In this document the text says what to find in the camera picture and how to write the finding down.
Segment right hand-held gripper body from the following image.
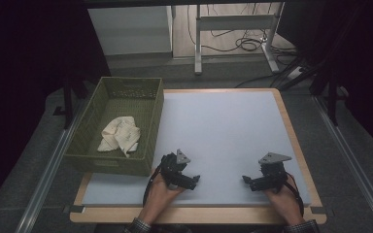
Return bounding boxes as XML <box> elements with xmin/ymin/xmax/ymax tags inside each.
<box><xmin>257</xmin><ymin>151</ymin><xmax>292</xmax><ymax>194</ymax></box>

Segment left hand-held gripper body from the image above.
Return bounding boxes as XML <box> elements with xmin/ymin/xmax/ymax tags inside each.
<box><xmin>159</xmin><ymin>149</ymin><xmax>192</xmax><ymax>188</ymax></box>

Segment cream egg print cloth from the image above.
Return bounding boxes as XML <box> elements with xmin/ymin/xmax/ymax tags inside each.
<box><xmin>96</xmin><ymin>116</ymin><xmax>142</xmax><ymax>158</ymax></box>

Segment green woven basket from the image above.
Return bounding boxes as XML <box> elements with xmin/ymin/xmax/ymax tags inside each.
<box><xmin>62</xmin><ymin>76</ymin><xmax>165</xmax><ymax>178</ymax></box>

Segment person's right hand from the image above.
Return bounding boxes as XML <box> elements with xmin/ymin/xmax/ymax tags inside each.
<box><xmin>264</xmin><ymin>185</ymin><xmax>306</xmax><ymax>226</ymax></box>

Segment person's left hand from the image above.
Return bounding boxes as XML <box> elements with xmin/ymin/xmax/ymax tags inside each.
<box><xmin>138</xmin><ymin>174</ymin><xmax>186</xmax><ymax>224</ymax></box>

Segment black metal stand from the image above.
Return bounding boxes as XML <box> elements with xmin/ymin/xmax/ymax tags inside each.
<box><xmin>52</xmin><ymin>64</ymin><xmax>89</xmax><ymax>130</ymax></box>
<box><xmin>310</xmin><ymin>48</ymin><xmax>352</xmax><ymax>127</ymax></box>

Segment white power strip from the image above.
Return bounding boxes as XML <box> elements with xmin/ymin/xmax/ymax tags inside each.
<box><xmin>285</xmin><ymin>65</ymin><xmax>306</xmax><ymax>83</ymax></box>

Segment white cabinet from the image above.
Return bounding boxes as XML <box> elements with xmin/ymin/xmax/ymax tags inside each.
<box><xmin>87</xmin><ymin>5</ymin><xmax>174</xmax><ymax>57</ymax></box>

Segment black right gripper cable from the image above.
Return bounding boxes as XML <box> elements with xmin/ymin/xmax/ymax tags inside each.
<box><xmin>285</xmin><ymin>172</ymin><xmax>306</xmax><ymax>217</ymax></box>

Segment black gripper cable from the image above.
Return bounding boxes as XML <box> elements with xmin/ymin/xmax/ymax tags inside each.
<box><xmin>285</xmin><ymin>172</ymin><xmax>306</xmax><ymax>217</ymax></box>
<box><xmin>142</xmin><ymin>166</ymin><xmax>163</xmax><ymax>208</ymax></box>

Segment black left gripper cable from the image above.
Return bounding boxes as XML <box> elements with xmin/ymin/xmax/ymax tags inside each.
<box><xmin>142</xmin><ymin>166</ymin><xmax>163</xmax><ymax>208</ymax></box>

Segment aluminium floor rail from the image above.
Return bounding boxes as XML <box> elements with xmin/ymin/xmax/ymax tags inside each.
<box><xmin>313</xmin><ymin>94</ymin><xmax>373</xmax><ymax>233</ymax></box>
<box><xmin>14</xmin><ymin>99</ymin><xmax>90</xmax><ymax>233</ymax></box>

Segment black floor cables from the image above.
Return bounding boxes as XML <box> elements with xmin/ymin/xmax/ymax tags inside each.
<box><xmin>186</xmin><ymin>3</ymin><xmax>298</xmax><ymax>56</ymax></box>

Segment white desk frame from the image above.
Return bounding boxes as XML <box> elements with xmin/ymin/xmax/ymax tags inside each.
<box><xmin>193</xmin><ymin>2</ymin><xmax>287</xmax><ymax>77</ymax></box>

